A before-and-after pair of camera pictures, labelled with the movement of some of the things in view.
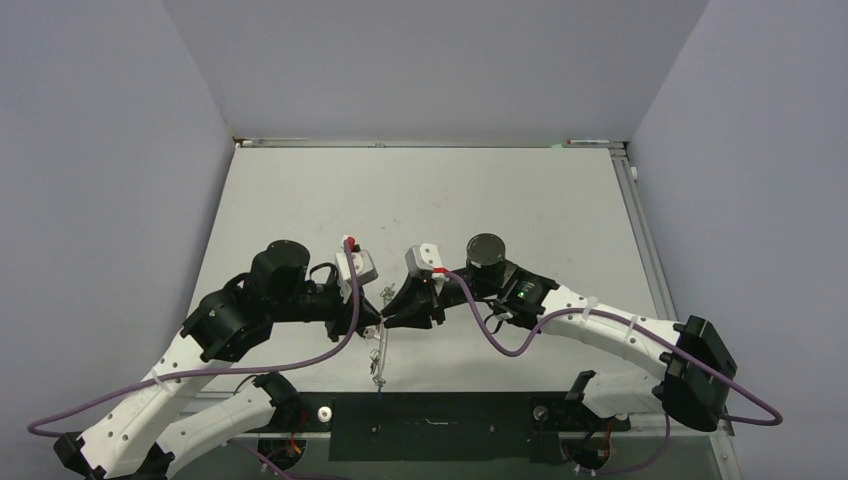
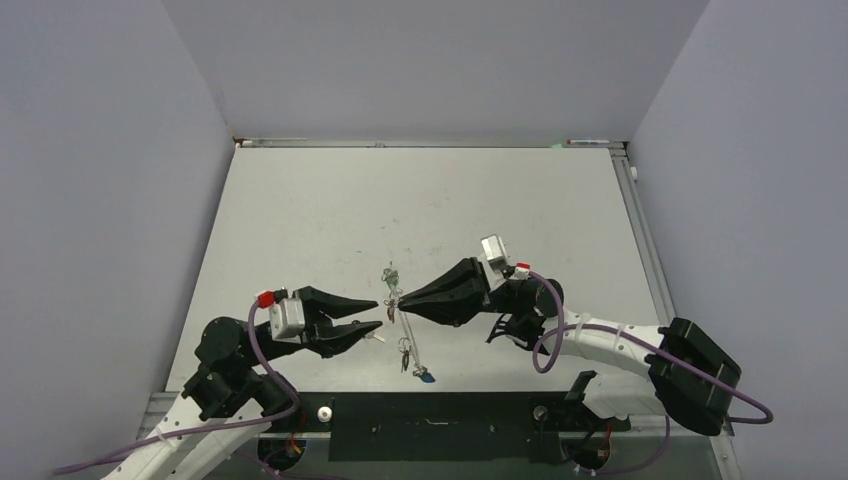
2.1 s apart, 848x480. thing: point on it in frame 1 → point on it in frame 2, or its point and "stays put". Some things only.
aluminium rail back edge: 295,142 stays put
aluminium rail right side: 659,285 stays put
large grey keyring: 380,380 → 402,314
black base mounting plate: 446,426 stays put
